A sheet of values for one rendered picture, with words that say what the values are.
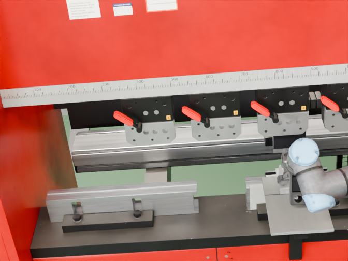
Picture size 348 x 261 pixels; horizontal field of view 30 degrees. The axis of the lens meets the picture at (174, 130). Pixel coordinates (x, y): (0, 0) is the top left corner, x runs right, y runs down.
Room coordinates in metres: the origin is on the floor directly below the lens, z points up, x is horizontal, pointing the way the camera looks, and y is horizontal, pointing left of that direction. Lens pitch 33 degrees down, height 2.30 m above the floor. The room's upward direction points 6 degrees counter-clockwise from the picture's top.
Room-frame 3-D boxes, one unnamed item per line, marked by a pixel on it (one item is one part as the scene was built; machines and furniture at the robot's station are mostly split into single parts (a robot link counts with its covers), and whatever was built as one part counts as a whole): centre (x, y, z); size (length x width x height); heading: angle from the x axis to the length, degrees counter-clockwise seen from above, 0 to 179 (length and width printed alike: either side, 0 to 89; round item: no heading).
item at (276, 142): (1.66, -0.35, 1.13); 0.10 x 0.02 x 0.10; 86
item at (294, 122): (1.66, -0.33, 1.26); 0.15 x 0.09 x 0.17; 86
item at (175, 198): (1.69, 0.19, 0.92); 0.50 x 0.06 x 0.10; 86
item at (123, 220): (1.64, 0.25, 0.89); 0.30 x 0.05 x 0.03; 86
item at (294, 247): (1.47, -0.34, 0.88); 0.14 x 0.04 x 0.22; 176
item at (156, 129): (1.68, 0.07, 1.26); 0.15 x 0.09 x 0.17; 86
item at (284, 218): (1.51, -0.34, 1.00); 0.26 x 0.18 x 0.01; 176
